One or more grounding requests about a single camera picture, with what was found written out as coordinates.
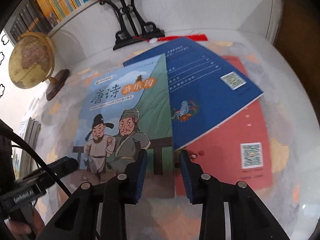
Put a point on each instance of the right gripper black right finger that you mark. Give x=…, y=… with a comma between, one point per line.
x=249, y=217

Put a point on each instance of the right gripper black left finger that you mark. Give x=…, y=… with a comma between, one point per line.
x=101, y=207

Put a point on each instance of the green insect book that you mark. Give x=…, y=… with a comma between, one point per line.
x=31, y=129

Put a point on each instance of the person's left hand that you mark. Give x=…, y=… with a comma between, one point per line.
x=19, y=229

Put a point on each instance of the tang poetry cartoon book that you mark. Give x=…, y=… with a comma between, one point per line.
x=125, y=111

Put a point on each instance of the yellow antique globe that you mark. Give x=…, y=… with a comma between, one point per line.
x=32, y=62

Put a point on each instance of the blue bird back-cover book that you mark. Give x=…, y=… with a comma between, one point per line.
x=204, y=89

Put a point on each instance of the brown wooden cabinet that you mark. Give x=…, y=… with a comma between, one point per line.
x=298, y=39

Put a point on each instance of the white bookshelf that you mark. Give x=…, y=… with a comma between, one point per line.
x=96, y=24

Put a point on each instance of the round embroidered fan on stand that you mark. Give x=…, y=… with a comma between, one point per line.
x=133, y=28

